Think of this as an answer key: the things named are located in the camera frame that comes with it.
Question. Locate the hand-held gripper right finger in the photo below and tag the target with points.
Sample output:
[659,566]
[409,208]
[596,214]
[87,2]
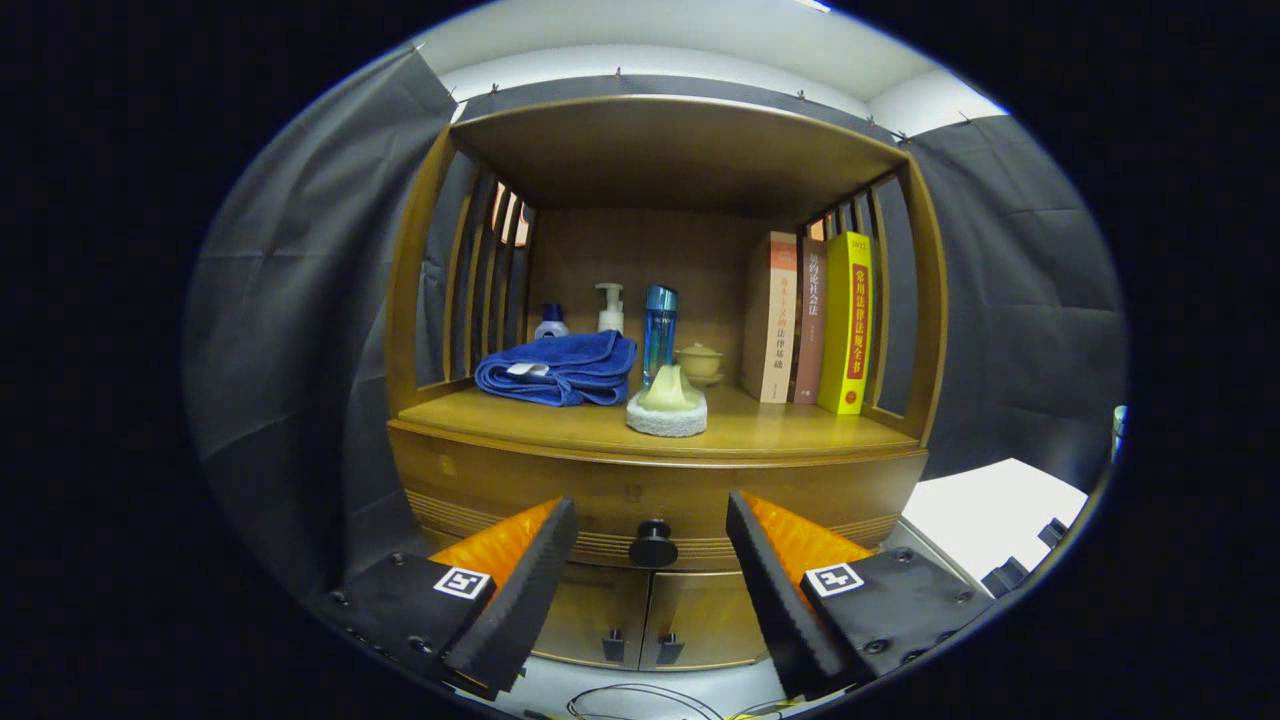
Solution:
[775,590]

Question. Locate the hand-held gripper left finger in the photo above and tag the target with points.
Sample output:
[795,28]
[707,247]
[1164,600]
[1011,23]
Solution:
[520,595]

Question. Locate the wooden drawer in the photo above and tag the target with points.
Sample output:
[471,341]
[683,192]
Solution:
[620,490]

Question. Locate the wooden cabinet door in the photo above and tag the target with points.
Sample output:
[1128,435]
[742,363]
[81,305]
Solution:
[580,610]
[715,615]

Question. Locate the wooden countertop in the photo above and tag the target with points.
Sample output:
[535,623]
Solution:
[780,430]

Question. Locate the wooden cabinet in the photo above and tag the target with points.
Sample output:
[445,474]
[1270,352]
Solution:
[680,150]

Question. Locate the blue folded towel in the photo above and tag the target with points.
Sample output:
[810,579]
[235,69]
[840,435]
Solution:
[560,370]

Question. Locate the white table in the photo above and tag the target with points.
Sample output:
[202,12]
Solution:
[990,510]

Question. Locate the black block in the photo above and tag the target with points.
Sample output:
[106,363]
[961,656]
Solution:
[1007,577]
[1054,533]

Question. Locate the beige lidded teacup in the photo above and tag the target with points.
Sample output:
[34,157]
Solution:
[700,363]

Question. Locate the small white blue-capped bottle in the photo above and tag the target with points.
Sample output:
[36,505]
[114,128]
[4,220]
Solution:
[551,327]

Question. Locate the beige orange book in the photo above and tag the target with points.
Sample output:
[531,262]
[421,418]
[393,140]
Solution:
[772,320]

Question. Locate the brown book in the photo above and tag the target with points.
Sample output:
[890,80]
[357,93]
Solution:
[810,320]

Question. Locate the yellow book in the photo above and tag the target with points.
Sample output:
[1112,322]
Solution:
[848,320]

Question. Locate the blue glass bottle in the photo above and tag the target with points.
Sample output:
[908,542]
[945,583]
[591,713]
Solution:
[659,335]

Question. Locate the white pump bottle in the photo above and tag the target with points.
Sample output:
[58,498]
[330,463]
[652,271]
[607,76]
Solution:
[611,318]

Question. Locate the black backdrop cloth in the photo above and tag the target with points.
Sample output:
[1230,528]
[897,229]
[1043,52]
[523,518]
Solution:
[300,300]

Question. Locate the white round fixture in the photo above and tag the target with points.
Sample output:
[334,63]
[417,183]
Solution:
[1120,430]

